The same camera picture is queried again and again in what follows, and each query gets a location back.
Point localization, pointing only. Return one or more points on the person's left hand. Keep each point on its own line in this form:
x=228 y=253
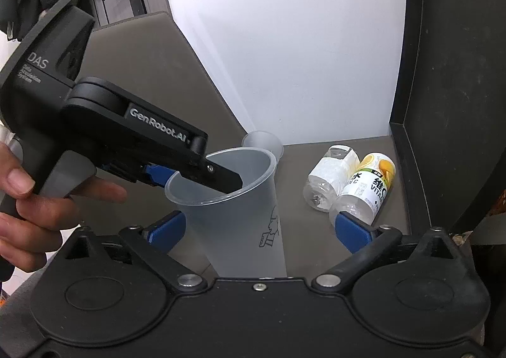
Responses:
x=23 y=216

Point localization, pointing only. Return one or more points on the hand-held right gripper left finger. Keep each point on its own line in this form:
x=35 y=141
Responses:
x=167 y=231

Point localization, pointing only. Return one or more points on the frosted translucent plastic cup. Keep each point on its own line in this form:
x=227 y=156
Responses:
x=241 y=231

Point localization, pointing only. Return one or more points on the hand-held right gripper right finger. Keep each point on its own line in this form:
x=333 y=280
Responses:
x=350 y=229

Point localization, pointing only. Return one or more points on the small clear plastic cup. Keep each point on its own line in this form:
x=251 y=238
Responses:
x=263 y=141

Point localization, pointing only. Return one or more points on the clear bottle yellow label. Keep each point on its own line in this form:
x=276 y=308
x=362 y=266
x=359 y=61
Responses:
x=367 y=192

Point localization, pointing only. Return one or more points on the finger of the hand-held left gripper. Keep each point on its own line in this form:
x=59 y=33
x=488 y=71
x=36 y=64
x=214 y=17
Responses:
x=221 y=178
x=158 y=175

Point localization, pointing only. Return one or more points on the clear bottle white label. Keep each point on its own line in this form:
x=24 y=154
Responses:
x=326 y=180

